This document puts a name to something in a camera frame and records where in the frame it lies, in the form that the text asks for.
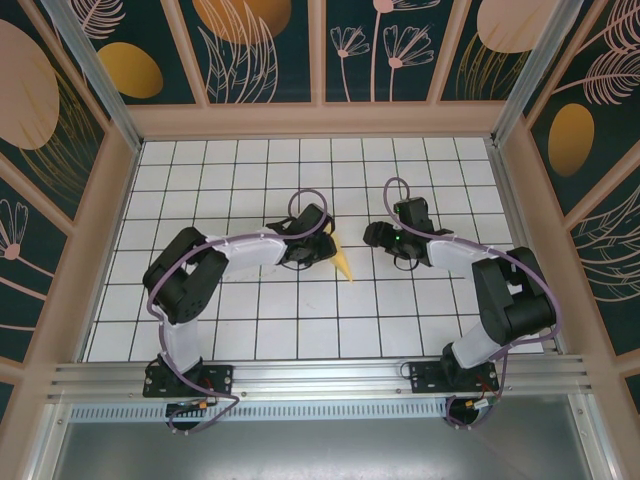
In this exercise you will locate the yellow cloth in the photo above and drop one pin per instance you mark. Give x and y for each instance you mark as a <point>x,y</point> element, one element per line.
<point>344,265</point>

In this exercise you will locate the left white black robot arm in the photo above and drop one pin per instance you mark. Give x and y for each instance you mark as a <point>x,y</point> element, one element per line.
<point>185,275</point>

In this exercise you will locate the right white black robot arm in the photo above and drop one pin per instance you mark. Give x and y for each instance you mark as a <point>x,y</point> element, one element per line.
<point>515,300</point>

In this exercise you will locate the grey metal sheet panel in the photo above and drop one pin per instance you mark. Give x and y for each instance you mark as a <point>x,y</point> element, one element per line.
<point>320,450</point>

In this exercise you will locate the small controller board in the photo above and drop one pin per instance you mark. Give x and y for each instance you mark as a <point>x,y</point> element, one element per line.
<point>477,404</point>
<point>192,404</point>

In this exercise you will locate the aluminium side rail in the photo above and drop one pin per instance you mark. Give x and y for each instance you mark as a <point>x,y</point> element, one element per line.
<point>510,190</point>

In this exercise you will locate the aluminium mounting rail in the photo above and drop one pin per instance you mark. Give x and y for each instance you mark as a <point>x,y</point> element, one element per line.
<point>320,377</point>

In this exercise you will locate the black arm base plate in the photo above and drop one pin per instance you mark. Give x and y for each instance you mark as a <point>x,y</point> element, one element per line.
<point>220,380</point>
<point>425,377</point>

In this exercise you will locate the aluminium frame post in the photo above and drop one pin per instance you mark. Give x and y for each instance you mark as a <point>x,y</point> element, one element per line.
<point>534,75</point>
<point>47,445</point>
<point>95,75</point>
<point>595,440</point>

